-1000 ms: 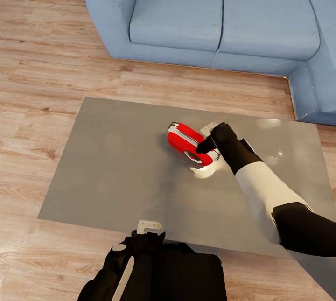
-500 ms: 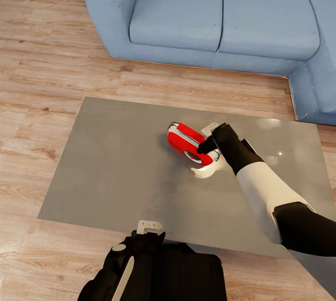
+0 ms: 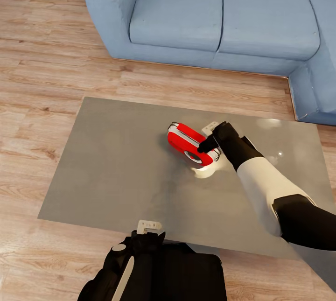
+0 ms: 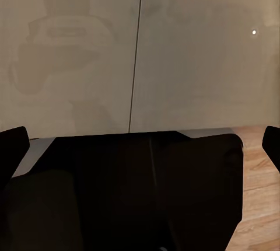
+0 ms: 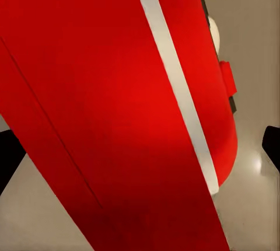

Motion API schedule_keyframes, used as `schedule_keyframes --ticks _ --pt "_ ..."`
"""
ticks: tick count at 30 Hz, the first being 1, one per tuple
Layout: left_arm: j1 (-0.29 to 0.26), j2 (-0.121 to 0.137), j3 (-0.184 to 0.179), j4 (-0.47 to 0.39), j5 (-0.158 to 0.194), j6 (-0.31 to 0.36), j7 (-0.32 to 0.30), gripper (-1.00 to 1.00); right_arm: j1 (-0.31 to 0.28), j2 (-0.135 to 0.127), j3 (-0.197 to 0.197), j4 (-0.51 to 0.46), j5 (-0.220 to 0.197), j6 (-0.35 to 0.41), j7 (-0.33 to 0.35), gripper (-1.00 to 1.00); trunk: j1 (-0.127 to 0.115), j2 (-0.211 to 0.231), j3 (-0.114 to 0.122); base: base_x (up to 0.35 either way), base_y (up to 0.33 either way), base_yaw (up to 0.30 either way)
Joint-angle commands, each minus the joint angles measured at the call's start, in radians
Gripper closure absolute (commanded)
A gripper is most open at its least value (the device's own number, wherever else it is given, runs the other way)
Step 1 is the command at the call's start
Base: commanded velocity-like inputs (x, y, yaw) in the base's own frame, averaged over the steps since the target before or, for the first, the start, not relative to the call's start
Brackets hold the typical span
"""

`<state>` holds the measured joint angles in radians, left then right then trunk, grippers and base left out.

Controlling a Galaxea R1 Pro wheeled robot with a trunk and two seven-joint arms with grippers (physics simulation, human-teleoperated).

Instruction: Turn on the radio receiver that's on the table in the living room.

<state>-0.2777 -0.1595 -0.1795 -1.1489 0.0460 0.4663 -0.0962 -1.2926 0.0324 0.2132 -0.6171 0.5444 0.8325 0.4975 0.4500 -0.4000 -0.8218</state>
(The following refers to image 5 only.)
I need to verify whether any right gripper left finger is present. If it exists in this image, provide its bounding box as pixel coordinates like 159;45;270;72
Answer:
0;130;26;195

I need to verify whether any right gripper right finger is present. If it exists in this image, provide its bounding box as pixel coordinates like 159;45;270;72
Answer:
262;126;280;172

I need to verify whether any radio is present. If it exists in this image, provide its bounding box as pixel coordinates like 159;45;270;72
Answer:
0;0;238;251

